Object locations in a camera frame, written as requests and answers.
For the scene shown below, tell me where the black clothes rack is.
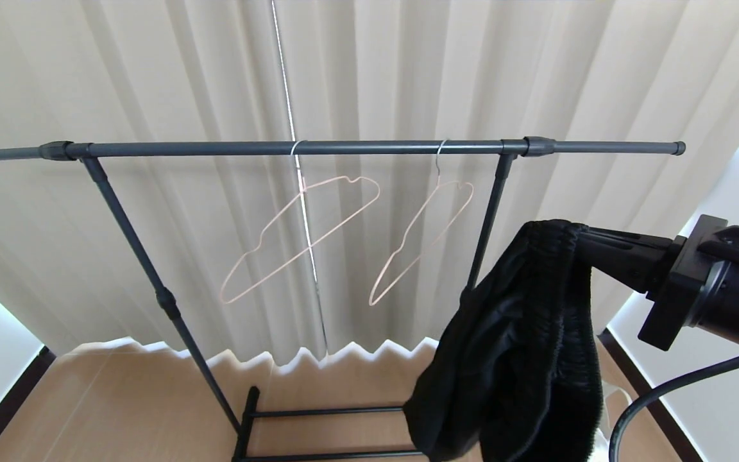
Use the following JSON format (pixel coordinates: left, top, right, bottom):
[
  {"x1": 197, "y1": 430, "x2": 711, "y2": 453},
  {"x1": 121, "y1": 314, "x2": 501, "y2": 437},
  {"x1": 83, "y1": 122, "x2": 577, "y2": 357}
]
[{"x1": 0, "y1": 135, "x2": 687, "y2": 462}]

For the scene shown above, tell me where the white laundry basket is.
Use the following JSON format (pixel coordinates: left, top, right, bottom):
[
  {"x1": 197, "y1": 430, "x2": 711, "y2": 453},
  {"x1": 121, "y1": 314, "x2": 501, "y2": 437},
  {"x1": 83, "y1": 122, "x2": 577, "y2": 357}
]
[{"x1": 591, "y1": 383, "x2": 634, "y2": 451}]

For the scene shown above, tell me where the black garment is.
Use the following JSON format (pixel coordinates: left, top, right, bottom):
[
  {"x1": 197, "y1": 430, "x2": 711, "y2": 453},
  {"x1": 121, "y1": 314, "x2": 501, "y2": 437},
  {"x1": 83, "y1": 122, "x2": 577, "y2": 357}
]
[{"x1": 403, "y1": 219, "x2": 604, "y2": 462}]

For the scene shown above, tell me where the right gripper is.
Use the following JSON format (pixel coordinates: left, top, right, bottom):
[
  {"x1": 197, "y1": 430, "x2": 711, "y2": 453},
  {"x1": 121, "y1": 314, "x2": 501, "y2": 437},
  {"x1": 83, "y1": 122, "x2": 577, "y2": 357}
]
[{"x1": 637, "y1": 214, "x2": 739, "y2": 372}]

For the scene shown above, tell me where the pink clothes hanger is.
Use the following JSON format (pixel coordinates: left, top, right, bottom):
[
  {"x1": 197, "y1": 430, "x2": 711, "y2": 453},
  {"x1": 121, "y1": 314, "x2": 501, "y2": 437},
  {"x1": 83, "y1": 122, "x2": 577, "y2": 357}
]
[
  {"x1": 368, "y1": 139, "x2": 475, "y2": 307},
  {"x1": 219, "y1": 141, "x2": 382, "y2": 305}
]

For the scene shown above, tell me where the beige curtain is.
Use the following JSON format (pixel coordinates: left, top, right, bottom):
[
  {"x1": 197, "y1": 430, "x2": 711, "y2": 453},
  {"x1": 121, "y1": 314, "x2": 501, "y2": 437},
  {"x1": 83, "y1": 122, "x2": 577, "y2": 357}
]
[{"x1": 0, "y1": 0, "x2": 739, "y2": 368}]

